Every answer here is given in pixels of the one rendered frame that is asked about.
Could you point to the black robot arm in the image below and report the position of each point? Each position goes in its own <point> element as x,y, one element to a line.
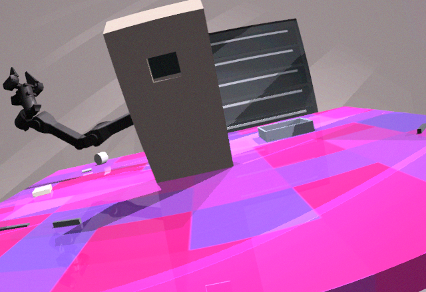
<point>46,124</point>

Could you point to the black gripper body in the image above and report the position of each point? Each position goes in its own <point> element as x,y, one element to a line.
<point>25,90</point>

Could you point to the dark grey rectangular panel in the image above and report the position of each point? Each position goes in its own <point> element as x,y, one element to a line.
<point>165,67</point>

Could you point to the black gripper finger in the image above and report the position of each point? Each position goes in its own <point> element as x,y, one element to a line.
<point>30,79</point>
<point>13,72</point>

